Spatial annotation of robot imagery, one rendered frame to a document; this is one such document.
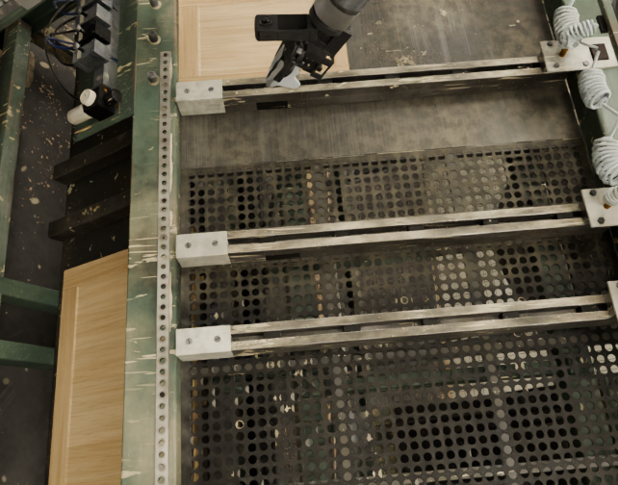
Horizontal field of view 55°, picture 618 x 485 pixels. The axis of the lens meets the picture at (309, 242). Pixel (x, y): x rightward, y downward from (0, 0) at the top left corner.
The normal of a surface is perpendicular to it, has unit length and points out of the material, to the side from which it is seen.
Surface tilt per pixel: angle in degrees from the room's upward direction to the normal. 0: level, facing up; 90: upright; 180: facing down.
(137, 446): 60
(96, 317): 90
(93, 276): 90
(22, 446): 0
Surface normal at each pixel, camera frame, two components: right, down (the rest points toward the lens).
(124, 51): -0.51, -0.28
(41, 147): 0.86, -0.25
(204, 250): -0.01, -0.37
